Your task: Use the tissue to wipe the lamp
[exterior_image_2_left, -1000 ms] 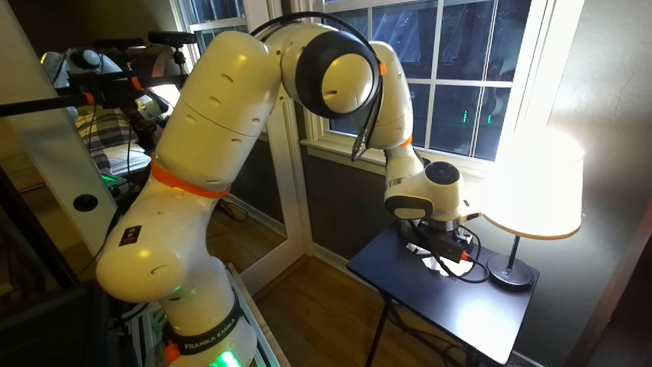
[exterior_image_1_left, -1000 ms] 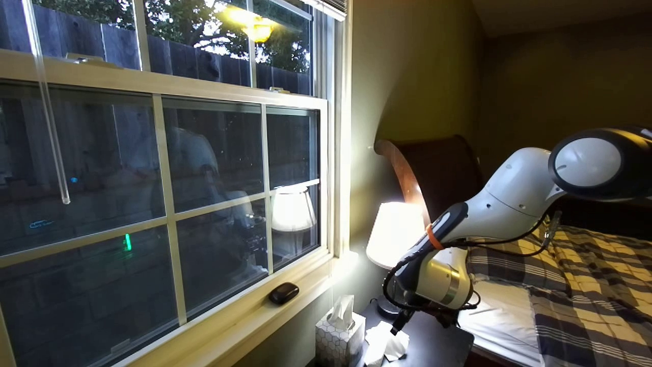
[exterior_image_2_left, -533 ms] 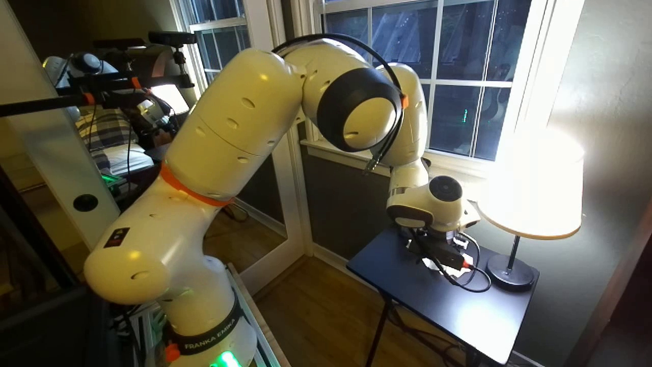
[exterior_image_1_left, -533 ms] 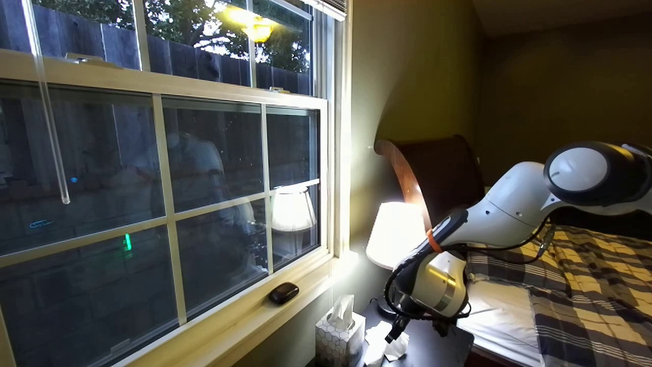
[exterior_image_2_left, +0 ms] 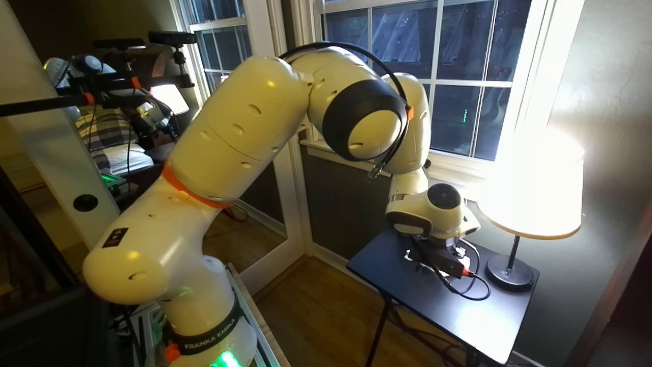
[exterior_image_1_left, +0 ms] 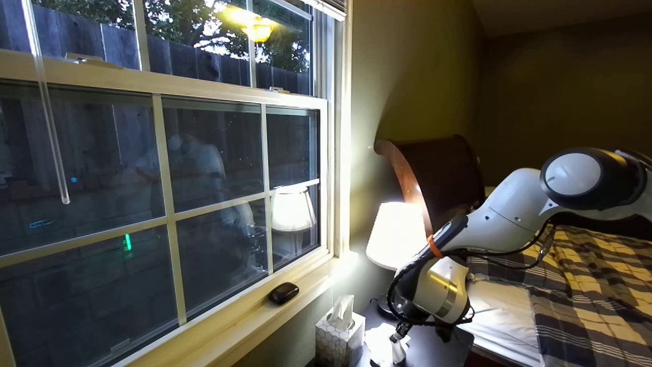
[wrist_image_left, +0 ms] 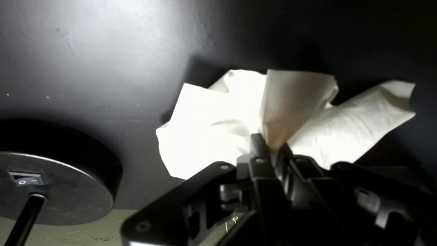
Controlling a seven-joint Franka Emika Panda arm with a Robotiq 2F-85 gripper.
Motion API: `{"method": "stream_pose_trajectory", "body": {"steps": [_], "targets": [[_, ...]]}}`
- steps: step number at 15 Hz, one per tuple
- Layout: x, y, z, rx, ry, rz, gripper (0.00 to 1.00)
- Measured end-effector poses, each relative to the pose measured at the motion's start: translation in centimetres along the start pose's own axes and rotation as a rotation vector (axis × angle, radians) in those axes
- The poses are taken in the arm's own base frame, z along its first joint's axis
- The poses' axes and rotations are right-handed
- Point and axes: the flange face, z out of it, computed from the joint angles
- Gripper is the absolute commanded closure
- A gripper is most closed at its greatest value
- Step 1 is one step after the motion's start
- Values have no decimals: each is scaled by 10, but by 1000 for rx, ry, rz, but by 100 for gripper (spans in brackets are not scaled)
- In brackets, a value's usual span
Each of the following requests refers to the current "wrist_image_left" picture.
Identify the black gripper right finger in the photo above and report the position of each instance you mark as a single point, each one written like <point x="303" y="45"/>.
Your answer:
<point x="346" y="206"/>

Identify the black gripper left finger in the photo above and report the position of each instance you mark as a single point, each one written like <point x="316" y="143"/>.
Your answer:
<point x="206" y="210"/>

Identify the white tissue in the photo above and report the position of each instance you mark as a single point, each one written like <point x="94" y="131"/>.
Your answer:
<point x="214" y="128"/>

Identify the table lamp with white shade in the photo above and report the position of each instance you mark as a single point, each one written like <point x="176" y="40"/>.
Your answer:
<point x="69" y="183"/>

